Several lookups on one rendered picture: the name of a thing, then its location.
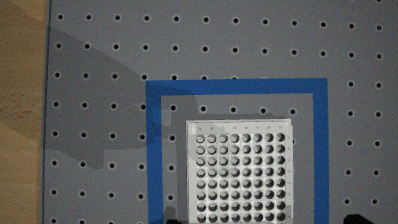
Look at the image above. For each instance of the white multi-well plate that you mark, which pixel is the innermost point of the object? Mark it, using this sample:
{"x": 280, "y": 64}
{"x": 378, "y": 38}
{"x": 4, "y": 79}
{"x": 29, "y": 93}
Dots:
{"x": 270, "y": 183}

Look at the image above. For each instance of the blue tape outline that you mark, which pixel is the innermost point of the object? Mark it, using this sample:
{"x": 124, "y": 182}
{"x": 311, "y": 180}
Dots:
{"x": 157, "y": 88}

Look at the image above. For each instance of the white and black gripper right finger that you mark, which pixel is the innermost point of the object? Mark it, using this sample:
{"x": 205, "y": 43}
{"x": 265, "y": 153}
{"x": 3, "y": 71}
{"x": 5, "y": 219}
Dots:
{"x": 356, "y": 219}

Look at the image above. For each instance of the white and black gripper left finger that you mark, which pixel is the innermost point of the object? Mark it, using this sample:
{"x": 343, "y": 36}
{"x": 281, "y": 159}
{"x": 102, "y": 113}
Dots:
{"x": 173, "y": 221}

